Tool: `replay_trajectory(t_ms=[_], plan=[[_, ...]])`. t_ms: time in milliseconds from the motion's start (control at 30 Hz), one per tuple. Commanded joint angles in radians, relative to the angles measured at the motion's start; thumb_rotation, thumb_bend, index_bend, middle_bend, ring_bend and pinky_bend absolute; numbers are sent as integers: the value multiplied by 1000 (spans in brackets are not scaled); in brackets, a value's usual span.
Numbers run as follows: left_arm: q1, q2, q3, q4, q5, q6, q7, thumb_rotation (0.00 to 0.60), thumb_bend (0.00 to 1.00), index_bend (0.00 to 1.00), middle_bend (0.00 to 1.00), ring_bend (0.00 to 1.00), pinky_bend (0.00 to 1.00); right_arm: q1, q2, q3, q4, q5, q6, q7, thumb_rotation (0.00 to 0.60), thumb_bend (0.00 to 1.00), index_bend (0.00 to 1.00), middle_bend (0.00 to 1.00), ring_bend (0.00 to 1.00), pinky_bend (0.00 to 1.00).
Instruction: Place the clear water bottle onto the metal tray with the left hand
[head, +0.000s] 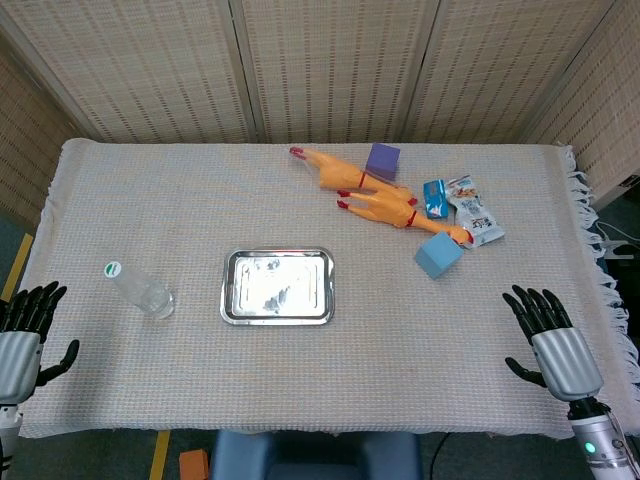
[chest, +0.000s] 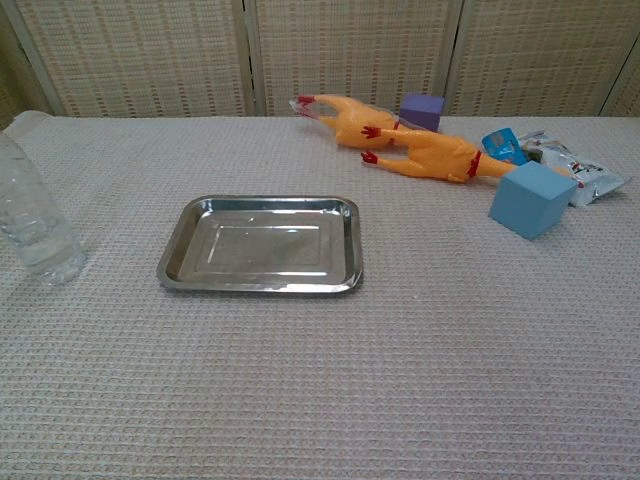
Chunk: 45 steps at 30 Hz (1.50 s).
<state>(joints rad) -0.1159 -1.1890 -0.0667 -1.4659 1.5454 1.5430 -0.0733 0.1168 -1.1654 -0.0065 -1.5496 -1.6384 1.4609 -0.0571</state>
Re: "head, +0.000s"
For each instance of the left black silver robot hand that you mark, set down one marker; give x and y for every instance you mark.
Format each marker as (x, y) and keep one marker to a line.
(17, 350)

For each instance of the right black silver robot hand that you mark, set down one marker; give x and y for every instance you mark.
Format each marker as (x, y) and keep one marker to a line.
(565, 357)

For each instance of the transparent plastic bottle green cap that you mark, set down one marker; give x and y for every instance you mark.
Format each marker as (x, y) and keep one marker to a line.
(142, 292)

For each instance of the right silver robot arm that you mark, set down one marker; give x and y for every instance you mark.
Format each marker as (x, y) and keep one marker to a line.
(600, 440)

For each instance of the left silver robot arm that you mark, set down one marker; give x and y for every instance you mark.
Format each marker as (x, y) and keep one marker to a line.
(6, 430)

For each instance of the stainless steel rectangular tray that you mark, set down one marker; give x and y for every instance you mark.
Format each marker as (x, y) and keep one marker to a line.
(278, 286)

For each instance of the yellow floor tape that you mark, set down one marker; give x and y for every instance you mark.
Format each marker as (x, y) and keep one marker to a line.
(16, 265)

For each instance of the light blue foam cube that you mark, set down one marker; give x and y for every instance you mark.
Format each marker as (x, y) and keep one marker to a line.
(438, 254)

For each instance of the silver white snack bag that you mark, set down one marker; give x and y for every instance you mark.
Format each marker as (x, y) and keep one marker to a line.
(472, 210)

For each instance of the small blue snack packet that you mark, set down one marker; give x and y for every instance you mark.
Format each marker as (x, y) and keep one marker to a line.
(435, 199)

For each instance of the orange block on floor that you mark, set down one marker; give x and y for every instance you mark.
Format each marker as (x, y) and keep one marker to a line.
(194, 465)

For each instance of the orange rubber chicken toy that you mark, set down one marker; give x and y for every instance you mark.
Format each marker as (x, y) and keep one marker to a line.
(395, 210)

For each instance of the beige woven tablecloth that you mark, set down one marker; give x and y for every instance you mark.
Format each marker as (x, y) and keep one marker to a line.
(300, 360)

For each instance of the purple foam cube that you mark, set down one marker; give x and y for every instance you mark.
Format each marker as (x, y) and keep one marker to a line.
(384, 161)

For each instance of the orange rubber chicken in wrapper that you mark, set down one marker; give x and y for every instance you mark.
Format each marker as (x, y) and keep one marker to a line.
(336, 171)

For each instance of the bamboo folding screen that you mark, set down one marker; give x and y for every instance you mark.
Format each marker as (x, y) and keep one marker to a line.
(320, 65)

